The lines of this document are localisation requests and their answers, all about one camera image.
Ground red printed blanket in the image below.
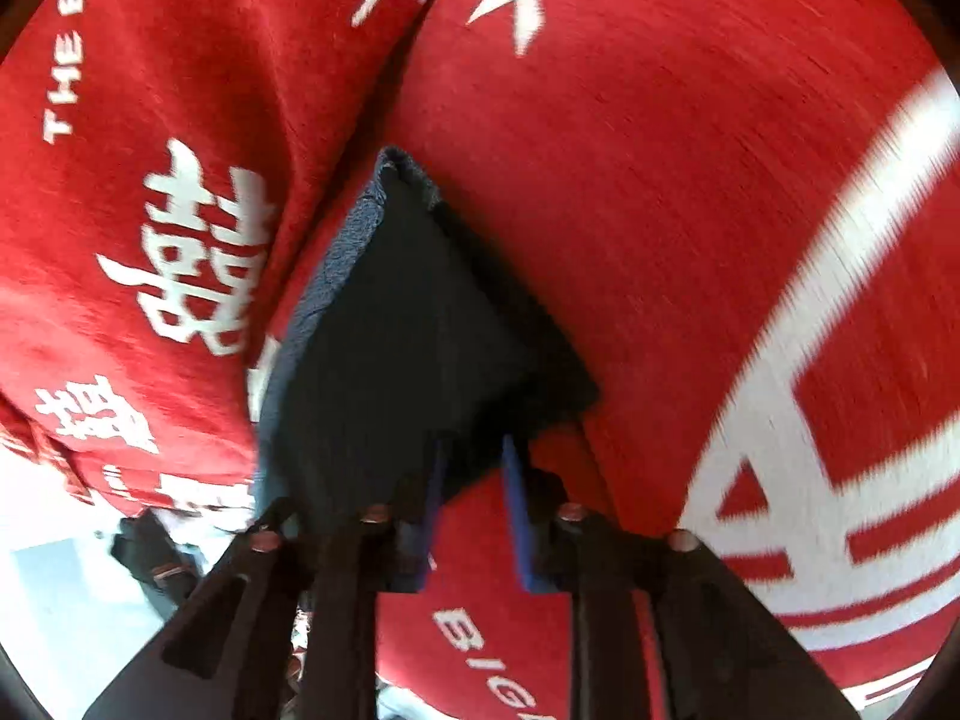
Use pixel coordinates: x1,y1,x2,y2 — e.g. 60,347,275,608
0,0,960,720

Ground dark pants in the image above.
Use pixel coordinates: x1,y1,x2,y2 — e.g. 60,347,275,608
251,146,601,541

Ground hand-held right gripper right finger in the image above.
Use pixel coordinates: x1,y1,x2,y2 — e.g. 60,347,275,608
501,433,863,720

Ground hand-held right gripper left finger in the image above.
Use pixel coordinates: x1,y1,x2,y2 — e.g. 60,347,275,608
82,439,452,720

